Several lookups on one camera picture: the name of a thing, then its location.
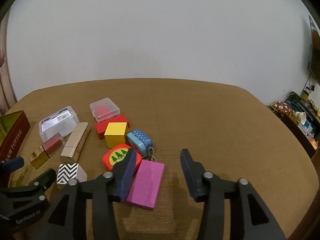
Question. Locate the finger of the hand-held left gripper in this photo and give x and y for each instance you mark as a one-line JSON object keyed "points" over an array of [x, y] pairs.
{"points": [[13, 163], [46, 178]]}

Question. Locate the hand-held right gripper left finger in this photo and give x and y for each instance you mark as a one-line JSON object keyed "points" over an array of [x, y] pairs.
{"points": [[127, 172]]}

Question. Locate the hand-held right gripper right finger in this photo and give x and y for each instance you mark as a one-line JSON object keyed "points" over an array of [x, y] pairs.
{"points": [[189, 177]]}

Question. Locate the red tape measure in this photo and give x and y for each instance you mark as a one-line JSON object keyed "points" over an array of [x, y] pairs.
{"points": [[116, 156]]}

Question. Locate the magenta wooden block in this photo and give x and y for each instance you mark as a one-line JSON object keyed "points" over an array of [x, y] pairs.
{"points": [[146, 182]]}

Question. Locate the black and white zigzag block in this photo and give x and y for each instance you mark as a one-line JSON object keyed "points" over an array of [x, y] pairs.
{"points": [[68, 172]]}

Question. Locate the maroon and gold tin box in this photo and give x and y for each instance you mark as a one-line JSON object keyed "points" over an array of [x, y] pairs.
{"points": [[12, 135]]}

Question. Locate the red lipstick with gold cap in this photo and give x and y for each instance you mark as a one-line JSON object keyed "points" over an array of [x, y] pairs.
{"points": [[47, 148]]}

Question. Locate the yellow wooden cube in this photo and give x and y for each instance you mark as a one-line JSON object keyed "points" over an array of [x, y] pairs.
{"points": [[115, 136]]}

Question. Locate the red wooden block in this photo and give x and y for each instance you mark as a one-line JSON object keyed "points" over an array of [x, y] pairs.
{"points": [[101, 130]]}

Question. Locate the clear plastic box with label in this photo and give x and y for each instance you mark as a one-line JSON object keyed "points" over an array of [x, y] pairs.
{"points": [[58, 122]]}

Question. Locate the small clear box red insert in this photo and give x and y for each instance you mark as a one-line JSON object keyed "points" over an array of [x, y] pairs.
{"points": [[103, 108]]}

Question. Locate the brown star-print cloth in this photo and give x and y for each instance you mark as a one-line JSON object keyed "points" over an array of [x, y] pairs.
{"points": [[282, 107]]}

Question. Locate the cluttered dark side cabinet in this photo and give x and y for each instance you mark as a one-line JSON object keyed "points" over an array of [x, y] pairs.
{"points": [[300, 135]]}

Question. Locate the white paper cup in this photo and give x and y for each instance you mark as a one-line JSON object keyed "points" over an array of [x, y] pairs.
{"points": [[300, 117]]}

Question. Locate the wall-mounted television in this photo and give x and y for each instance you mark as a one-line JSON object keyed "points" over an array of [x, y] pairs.
{"points": [[315, 52]]}

